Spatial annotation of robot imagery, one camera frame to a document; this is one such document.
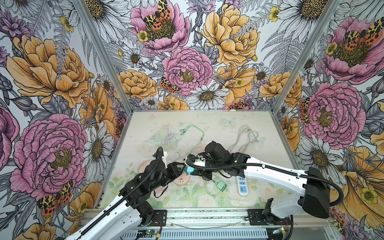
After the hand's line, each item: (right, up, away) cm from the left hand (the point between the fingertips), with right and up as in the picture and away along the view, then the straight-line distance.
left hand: (183, 171), depth 73 cm
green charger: (+19, -10, +8) cm, 24 cm away
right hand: (+6, -1, -1) cm, 6 cm away
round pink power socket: (-1, -8, +10) cm, 13 cm away
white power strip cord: (+46, +14, +34) cm, 59 cm away
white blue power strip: (+31, -10, +8) cm, 34 cm away
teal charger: (+3, +2, -3) cm, 5 cm away
